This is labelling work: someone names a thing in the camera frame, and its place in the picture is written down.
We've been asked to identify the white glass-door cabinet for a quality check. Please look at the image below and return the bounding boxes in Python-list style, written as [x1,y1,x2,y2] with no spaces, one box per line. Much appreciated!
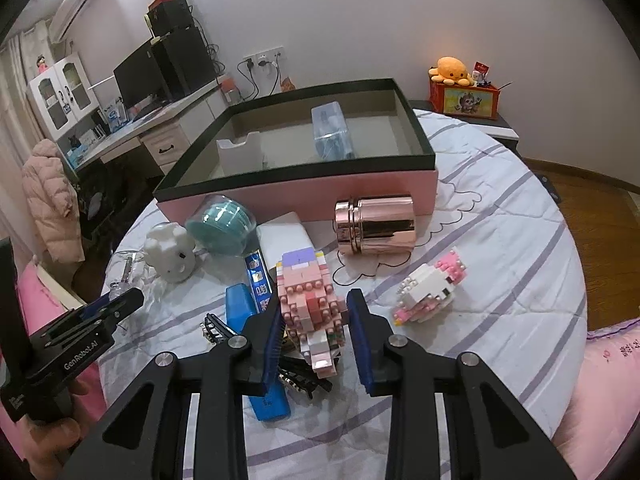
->
[27,51,101,143]

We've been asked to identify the black computer tower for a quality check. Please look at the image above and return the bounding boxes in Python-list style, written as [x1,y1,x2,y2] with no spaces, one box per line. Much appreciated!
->
[150,25,217,101]

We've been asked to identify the black hair clip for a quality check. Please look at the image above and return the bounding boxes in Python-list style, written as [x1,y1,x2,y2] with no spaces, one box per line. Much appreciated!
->
[201,313,236,345]
[277,355,333,401]

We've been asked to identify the white pink building block figure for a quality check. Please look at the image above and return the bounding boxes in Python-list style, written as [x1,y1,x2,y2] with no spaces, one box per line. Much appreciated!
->
[391,246,468,326]

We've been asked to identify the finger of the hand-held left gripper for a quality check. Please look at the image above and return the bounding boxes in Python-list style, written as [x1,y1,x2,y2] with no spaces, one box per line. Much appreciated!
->
[75,287,146,333]

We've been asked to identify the blue white box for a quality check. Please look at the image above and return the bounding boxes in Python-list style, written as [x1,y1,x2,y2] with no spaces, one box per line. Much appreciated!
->
[102,102,126,133]

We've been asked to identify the black floor scale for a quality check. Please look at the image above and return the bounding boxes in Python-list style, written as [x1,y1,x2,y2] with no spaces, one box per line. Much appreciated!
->
[540,175,563,203]

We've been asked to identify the white desk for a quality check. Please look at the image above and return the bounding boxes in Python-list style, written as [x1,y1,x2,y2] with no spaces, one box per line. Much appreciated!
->
[70,80,241,181]

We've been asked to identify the dark top nightstand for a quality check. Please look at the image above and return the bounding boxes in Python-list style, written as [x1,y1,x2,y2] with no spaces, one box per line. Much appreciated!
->
[407,99,521,151]

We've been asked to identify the black office chair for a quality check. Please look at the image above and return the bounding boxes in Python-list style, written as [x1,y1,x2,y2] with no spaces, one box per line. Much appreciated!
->
[75,160,166,241]

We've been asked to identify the black power cable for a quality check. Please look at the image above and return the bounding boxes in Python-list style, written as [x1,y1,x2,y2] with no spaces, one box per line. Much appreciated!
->
[235,60,282,100]

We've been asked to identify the red printed box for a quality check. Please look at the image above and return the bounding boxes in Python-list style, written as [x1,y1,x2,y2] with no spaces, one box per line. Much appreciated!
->
[429,79,502,120]

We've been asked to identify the white holder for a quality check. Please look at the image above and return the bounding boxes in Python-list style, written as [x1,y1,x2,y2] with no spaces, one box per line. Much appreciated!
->
[216,131,264,179]

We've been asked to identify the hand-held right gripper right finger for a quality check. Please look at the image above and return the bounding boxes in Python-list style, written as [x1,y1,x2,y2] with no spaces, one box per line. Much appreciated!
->
[346,288,581,480]

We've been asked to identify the rose gold canister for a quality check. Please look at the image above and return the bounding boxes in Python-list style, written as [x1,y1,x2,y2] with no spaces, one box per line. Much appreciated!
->
[334,192,417,258]

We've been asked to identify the pink printed quilt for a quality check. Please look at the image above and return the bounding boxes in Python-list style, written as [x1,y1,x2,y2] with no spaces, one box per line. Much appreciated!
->
[550,317,640,480]

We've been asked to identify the pink box with black rim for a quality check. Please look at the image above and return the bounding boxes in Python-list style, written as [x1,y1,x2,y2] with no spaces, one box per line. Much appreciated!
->
[152,78,439,224]

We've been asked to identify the white air conditioner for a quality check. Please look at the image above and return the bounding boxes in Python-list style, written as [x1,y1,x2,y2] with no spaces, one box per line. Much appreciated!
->
[48,0,106,43]

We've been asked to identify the pink bedding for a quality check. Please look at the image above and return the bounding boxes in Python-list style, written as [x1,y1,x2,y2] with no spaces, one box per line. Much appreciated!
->
[15,260,108,416]

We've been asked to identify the wall power outlet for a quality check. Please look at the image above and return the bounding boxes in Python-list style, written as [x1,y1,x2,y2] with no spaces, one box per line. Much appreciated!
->
[243,48,286,68]

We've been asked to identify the white charger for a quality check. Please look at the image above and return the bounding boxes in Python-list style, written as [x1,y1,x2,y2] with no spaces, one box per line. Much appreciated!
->
[256,221,316,273]

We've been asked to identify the beige curtain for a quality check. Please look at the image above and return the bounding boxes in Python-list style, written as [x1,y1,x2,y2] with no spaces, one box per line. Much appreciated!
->
[0,30,51,241]

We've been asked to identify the black monitor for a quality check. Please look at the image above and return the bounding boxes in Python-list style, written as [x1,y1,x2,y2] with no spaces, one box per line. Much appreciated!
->
[113,41,171,111]

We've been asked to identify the small items in red box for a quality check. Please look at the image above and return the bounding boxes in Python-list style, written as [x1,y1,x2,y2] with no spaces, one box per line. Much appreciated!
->
[472,61,513,92]

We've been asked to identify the person's left hand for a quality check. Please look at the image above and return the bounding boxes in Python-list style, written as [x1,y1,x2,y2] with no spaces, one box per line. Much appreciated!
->
[19,379,93,480]

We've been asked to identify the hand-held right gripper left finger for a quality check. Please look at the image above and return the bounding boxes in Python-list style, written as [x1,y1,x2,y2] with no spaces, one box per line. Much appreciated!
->
[62,302,296,480]

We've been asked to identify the teal round container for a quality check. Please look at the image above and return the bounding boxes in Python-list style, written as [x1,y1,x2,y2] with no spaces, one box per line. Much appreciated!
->
[185,194,258,257]

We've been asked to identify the blue case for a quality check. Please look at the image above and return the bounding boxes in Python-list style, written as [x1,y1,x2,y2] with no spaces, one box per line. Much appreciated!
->
[225,283,292,423]

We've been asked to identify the orange octopus plush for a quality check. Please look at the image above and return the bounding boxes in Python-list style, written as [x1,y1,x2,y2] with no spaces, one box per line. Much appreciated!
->
[429,56,476,86]

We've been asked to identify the clear plastic bottle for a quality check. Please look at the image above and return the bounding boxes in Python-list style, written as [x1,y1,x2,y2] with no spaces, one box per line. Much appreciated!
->
[310,102,357,161]

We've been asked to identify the pink puffer jacket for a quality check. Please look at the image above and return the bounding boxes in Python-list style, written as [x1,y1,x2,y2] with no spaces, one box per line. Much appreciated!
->
[20,139,83,263]

